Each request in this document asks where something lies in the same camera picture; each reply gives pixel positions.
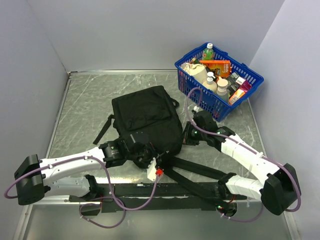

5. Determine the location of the black backpack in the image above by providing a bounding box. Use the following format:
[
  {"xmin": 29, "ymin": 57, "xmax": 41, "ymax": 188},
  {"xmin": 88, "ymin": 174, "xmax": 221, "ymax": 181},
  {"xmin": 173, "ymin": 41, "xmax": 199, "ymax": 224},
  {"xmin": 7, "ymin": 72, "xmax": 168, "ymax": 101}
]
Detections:
[{"xmin": 93, "ymin": 86, "xmax": 231, "ymax": 214}]

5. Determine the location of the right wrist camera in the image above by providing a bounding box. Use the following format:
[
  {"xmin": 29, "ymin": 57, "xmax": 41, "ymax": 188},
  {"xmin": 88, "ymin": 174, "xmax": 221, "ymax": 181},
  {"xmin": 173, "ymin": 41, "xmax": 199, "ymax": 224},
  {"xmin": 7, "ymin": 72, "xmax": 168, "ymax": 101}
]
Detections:
[{"xmin": 192, "ymin": 106, "xmax": 200, "ymax": 113}]

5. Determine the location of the green drink bottle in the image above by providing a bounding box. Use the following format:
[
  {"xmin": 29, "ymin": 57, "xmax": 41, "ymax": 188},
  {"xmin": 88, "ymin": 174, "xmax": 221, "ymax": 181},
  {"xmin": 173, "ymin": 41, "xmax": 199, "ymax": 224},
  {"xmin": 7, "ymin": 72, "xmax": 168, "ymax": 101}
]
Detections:
[{"xmin": 201, "ymin": 43, "xmax": 215, "ymax": 61}]

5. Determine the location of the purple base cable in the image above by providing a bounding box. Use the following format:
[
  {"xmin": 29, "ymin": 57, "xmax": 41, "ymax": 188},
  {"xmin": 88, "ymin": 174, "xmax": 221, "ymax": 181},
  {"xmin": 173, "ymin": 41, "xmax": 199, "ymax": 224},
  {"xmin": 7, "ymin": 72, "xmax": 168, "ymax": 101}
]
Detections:
[
  {"xmin": 216, "ymin": 204, "xmax": 264, "ymax": 223},
  {"xmin": 78, "ymin": 197, "xmax": 127, "ymax": 229}
]

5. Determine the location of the magenta small box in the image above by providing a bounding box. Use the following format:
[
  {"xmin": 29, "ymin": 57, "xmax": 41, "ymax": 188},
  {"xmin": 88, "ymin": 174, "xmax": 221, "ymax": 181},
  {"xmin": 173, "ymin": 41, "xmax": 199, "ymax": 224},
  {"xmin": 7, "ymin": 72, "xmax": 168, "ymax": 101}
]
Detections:
[{"xmin": 240, "ymin": 79, "xmax": 252, "ymax": 91}]

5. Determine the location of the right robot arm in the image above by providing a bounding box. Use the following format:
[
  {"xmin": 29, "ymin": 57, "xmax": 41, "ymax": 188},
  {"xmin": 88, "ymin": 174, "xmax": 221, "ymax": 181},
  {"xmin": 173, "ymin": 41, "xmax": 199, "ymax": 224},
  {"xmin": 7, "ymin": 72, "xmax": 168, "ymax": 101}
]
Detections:
[{"xmin": 184, "ymin": 108, "xmax": 302, "ymax": 216}]

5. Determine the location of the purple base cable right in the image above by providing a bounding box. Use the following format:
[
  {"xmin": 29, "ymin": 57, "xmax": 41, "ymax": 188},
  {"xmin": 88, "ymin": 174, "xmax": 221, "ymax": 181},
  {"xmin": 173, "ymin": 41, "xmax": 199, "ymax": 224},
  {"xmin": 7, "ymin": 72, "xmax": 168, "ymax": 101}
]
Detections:
[{"xmin": 216, "ymin": 204, "xmax": 264, "ymax": 223}]

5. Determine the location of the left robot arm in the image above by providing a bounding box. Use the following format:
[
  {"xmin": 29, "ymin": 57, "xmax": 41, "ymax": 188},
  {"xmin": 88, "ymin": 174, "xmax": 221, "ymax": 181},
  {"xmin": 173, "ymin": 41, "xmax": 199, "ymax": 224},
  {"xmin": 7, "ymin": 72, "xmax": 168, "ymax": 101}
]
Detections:
[{"xmin": 14, "ymin": 132, "xmax": 160, "ymax": 206}]

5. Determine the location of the beige lidded bottle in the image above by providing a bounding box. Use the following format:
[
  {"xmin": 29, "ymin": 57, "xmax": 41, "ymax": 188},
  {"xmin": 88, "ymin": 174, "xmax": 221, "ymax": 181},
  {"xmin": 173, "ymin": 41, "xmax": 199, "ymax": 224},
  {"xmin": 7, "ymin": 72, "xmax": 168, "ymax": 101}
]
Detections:
[{"xmin": 216, "ymin": 76, "xmax": 229, "ymax": 103}]

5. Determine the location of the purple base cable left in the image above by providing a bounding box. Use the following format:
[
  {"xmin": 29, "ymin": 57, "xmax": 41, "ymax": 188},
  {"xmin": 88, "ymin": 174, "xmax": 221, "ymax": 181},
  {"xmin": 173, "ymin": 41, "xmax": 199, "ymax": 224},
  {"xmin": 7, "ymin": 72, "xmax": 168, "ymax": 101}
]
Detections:
[{"xmin": 78, "ymin": 197, "xmax": 127, "ymax": 229}]

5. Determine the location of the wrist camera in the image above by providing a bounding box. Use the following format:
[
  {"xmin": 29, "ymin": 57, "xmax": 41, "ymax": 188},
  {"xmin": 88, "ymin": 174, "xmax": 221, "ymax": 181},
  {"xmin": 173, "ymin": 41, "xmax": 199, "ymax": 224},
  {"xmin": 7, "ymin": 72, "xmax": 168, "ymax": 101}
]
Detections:
[
  {"xmin": 192, "ymin": 106, "xmax": 200, "ymax": 113},
  {"xmin": 146, "ymin": 157, "xmax": 164, "ymax": 182}
]

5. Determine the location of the orange snack box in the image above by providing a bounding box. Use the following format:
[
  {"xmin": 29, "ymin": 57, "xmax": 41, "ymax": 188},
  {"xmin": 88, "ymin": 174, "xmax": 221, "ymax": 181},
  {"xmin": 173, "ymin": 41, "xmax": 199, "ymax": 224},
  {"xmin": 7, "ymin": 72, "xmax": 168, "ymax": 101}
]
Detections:
[{"xmin": 199, "ymin": 60, "xmax": 231, "ymax": 78}]

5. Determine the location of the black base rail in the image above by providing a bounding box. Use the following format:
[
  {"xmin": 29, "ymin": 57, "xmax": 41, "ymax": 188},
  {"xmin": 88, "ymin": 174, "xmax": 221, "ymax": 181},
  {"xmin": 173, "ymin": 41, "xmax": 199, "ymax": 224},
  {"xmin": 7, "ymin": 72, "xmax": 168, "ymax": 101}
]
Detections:
[{"xmin": 68, "ymin": 182, "xmax": 248, "ymax": 213}]

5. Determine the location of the black box with barcode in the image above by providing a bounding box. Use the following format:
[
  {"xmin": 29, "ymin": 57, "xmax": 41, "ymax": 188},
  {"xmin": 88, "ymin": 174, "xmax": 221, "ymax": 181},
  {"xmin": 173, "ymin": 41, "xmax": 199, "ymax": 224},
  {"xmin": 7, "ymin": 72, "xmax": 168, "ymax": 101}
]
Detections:
[{"xmin": 226, "ymin": 72, "xmax": 246, "ymax": 95}]

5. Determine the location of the orange small carton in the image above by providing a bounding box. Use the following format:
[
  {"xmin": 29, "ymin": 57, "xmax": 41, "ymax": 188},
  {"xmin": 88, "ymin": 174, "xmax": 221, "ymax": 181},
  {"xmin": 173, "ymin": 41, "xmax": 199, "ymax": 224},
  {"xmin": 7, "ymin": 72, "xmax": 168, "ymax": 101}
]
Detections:
[{"xmin": 228, "ymin": 88, "xmax": 247, "ymax": 105}]

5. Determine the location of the cream pump bottle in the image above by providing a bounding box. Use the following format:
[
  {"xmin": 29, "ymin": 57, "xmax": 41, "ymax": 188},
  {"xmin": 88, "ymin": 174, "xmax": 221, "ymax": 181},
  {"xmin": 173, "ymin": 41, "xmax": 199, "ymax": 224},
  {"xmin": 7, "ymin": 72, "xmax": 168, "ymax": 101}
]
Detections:
[{"xmin": 202, "ymin": 72, "xmax": 218, "ymax": 93}]

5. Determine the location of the beige cloth pouch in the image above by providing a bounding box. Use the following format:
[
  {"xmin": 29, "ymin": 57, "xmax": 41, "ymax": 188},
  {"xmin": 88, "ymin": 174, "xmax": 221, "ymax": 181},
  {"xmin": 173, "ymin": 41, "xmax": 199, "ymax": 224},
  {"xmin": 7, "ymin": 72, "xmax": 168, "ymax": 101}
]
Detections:
[{"xmin": 180, "ymin": 62, "xmax": 208, "ymax": 84}]

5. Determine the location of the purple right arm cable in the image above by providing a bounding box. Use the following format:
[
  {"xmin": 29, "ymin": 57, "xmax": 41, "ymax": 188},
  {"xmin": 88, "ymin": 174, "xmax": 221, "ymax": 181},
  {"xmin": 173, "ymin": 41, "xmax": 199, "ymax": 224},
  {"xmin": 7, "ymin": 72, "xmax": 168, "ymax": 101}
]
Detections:
[{"xmin": 185, "ymin": 87, "xmax": 302, "ymax": 213}]

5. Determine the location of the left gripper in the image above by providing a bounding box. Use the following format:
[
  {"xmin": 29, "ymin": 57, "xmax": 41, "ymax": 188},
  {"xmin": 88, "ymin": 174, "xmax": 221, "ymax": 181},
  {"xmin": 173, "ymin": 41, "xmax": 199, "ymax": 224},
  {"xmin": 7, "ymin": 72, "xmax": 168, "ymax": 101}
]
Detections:
[{"xmin": 127, "ymin": 142, "xmax": 164, "ymax": 171}]

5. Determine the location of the blue plastic basket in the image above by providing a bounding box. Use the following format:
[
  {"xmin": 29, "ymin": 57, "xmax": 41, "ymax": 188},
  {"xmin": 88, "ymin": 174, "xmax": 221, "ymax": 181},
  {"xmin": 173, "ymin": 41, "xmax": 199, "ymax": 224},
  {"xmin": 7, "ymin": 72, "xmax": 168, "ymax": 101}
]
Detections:
[{"xmin": 174, "ymin": 43, "xmax": 264, "ymax": 122}]

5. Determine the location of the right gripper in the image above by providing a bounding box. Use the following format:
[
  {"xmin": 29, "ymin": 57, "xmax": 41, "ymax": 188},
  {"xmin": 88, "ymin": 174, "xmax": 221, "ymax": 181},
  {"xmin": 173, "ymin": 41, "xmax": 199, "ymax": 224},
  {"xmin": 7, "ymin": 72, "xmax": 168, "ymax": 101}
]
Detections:
[{"xmin": 178, "ymin": 121, "xmax": 207, "ymax": 146}]

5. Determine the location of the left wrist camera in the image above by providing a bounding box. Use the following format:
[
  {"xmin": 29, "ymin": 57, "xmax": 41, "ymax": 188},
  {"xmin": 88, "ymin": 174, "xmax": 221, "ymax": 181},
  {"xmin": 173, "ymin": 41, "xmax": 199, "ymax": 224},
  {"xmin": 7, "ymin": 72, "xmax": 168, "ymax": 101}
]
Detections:
[{"xmin": 146, "ymin": 157, "xmax": 164, "ymax": 182}]

